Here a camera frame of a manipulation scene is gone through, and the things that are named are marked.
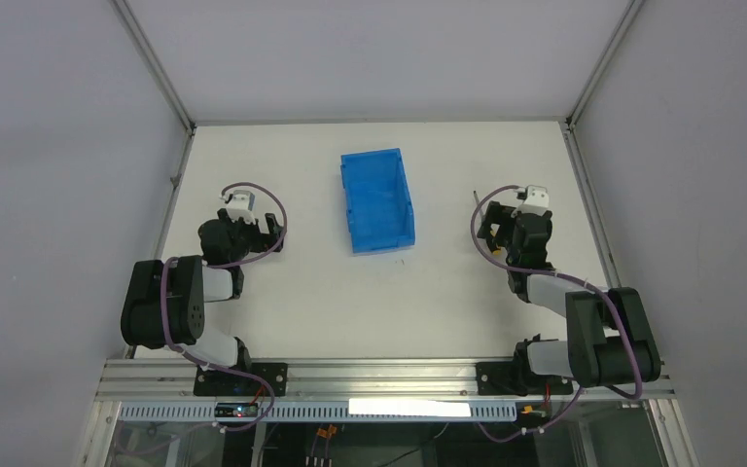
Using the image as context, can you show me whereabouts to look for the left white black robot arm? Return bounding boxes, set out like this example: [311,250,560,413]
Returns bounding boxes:
[120,208,284,373]

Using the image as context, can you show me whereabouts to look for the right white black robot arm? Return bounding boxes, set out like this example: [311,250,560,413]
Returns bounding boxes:
[472,201,661,399]

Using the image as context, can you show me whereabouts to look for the blue plastic storage bin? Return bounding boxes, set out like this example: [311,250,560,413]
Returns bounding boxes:
[340,148,416,255]

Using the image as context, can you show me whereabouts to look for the small green circuit board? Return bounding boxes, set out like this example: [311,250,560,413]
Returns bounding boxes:
[214,403,261,419]

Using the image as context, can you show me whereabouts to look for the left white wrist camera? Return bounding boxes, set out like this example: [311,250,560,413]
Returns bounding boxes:
[220,190,257,225]

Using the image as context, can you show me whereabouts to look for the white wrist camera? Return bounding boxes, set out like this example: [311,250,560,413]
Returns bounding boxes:
[516,185,550,216]
[220,190,257,225]

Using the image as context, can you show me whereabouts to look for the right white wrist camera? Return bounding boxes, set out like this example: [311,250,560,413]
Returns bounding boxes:
[516,185,550,216]

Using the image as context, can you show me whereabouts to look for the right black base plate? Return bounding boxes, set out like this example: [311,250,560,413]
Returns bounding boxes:
[475,360,574,397]

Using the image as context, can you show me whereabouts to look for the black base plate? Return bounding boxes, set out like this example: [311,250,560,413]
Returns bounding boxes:
[475,360,574,397]
[193,363,288,397]

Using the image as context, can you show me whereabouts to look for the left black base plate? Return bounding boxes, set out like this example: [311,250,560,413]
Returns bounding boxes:
[193,363,288,397]

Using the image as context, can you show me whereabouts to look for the aluminium mounting rail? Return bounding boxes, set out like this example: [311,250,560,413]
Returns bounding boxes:
[94,358,676,404]

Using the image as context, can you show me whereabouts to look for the perforated grey cable duct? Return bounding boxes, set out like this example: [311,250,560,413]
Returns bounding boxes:
[119,398,517,423]

